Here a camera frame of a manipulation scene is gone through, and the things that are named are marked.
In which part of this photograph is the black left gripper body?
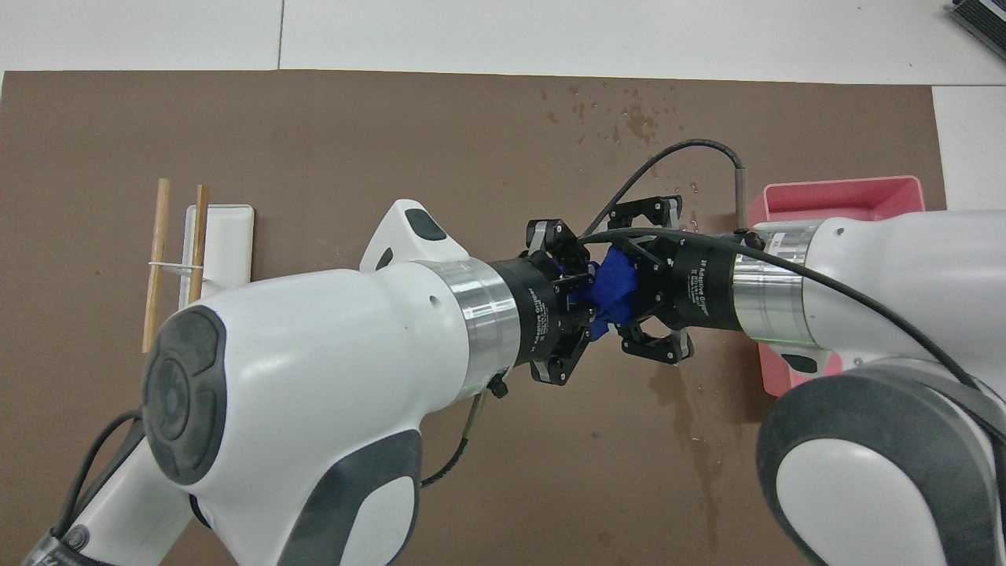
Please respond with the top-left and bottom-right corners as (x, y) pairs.
(490, 255), (597, 367)

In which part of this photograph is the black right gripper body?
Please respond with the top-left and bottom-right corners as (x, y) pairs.
(641, 234), (742, 330)

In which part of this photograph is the dark blue towel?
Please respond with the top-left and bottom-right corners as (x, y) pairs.
(562, 250), (637, 343)

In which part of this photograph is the white towel rack tray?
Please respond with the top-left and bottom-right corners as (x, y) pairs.
(148, 204), (255, 311)

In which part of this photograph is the pink plastic bin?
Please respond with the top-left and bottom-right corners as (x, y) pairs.
(747, 176), (927, 398)

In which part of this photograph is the brown table mat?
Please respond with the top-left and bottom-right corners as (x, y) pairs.
(0, 69), (969, 566)

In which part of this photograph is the wooden rack rod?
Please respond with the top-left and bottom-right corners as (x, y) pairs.
(142, 178), (172, 354)
(187, 185), (210, 285)

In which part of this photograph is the dark striped object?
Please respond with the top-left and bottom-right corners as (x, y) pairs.
(947, 0), (1006, 40)

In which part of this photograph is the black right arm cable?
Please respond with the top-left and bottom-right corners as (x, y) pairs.
(580, 139), (1006, 441)

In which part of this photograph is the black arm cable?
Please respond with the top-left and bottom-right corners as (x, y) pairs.
(580, 139), (1006, 441)
(47, 389), (508, 551)

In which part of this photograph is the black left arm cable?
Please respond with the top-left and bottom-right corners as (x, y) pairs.
(47, 389), (508, 551)

